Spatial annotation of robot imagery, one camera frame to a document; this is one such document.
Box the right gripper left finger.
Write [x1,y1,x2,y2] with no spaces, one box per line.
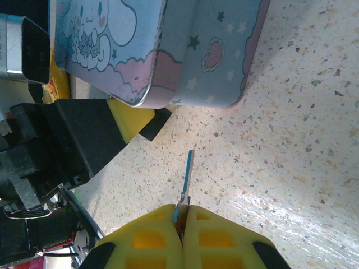
[80,203,185,269]

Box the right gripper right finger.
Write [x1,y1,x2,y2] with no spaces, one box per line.
[182,206,291,269]

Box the silver key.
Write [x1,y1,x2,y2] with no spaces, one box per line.
[173,149,196,244]

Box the cartoon dog tin box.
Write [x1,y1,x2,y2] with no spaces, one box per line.
[54,0,271,109]

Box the yellow snack bag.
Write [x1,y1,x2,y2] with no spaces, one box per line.
[42,52,71,103]

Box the silver profile black end cap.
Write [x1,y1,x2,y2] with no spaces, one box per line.
[0,13,52,85]

